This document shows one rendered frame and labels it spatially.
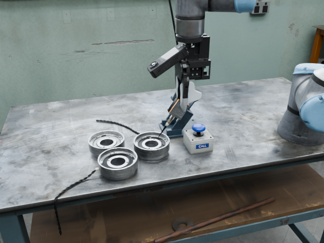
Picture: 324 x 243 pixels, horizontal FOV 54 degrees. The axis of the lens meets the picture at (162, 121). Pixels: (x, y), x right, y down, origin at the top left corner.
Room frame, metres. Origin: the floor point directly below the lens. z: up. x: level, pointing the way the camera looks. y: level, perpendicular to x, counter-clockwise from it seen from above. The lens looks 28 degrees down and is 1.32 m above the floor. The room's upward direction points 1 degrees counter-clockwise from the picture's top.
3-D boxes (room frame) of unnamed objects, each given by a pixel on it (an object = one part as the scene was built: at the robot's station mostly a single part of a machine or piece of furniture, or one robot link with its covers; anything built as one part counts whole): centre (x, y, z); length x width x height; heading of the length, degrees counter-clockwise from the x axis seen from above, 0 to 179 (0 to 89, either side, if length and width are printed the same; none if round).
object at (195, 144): (0.82, -0.11, 0.82); 0.08 x 0.07 x 0.05; 105
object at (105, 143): (0.80, 0.16, 0.82); 0.10 x 0.10 x 0.04
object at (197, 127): (0.82, -0.11, 0.85); 0.04 x 0.04 x 0.05
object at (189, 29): (0.84, -0.07, 1.15); 0.08 x 0.08 x 0.05
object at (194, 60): (0.84, -0.08, 1.07); 0.09 x 0.08 x 0.12; 102
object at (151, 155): (0.79, 0.03, 0.82); 0.10 x 0.10 x 0.04
